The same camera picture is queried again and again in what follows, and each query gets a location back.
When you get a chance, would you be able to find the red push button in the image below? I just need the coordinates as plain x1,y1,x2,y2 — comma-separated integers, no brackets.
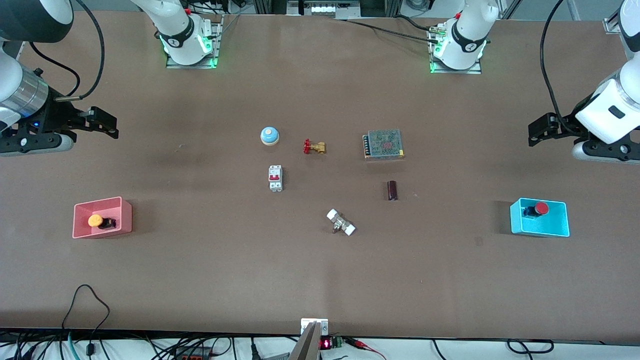
522,201,550,219

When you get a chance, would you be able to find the yellow push button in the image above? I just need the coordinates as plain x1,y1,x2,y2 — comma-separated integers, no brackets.
88,214,117,231

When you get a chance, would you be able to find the cyan plastic bin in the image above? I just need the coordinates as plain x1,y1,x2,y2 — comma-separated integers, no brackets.
510,197,571,237

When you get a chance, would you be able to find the pink plastic bin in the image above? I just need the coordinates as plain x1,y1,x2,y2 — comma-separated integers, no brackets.
72,196,133,239

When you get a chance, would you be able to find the metal mesh power supply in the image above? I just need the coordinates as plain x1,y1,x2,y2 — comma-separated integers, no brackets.
362,129,405,161

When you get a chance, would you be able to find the metal fitting with white caps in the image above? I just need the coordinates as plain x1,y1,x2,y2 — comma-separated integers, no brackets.
326,208,357,237

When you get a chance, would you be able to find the red clip lead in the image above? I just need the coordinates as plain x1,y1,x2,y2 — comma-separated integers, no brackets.
347,338,388,360

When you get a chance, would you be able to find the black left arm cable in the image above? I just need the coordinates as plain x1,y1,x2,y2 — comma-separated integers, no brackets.
540,0,583,133

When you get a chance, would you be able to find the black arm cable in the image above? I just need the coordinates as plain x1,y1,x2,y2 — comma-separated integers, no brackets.
29,0,106,101
540,0,583,133

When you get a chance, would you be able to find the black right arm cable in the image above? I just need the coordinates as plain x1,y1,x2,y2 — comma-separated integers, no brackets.
29,0,106,101

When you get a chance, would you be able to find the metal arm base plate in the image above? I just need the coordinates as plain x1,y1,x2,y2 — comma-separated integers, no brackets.
429,25,483,75
166,14,223,69

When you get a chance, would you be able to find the black looped cable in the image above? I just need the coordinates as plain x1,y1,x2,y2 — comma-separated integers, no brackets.
61,284,111,351

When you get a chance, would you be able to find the black cable across table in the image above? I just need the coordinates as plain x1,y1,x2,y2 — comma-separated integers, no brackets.
345,15,443,42

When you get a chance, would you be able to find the black coiled cable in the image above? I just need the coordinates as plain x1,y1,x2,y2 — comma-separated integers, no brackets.
506,339,555,355

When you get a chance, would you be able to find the white metal bracket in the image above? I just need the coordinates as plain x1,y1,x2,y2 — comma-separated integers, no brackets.
300,318,329,337

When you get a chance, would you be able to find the brown wedge camera mount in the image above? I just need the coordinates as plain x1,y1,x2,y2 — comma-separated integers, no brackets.
289,321,322,360

